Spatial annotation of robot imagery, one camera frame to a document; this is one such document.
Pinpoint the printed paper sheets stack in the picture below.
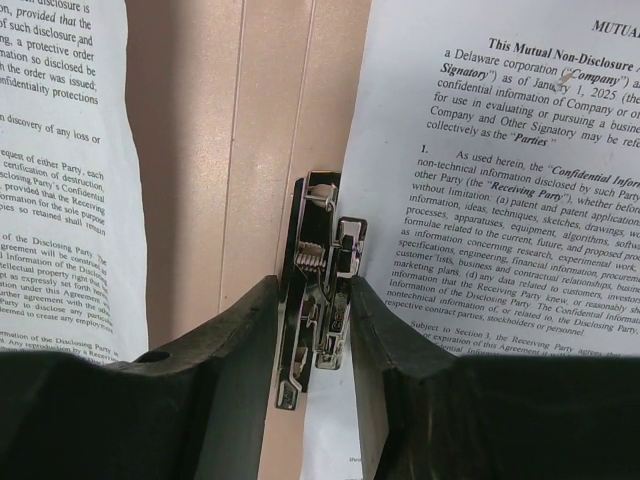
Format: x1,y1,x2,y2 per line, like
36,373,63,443
299,0,640,480

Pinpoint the single printed paper sheet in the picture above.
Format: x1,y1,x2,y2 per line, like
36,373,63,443
0,0,148,363

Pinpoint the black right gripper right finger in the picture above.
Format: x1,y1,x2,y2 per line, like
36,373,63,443
351,278,639,479

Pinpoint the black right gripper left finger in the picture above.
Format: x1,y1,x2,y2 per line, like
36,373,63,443
1,276,278,479

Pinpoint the pink file folder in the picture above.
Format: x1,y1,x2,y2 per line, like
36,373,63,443
122,0,374,480

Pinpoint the metal folder clip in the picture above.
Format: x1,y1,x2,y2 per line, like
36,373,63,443
275,171,367,411

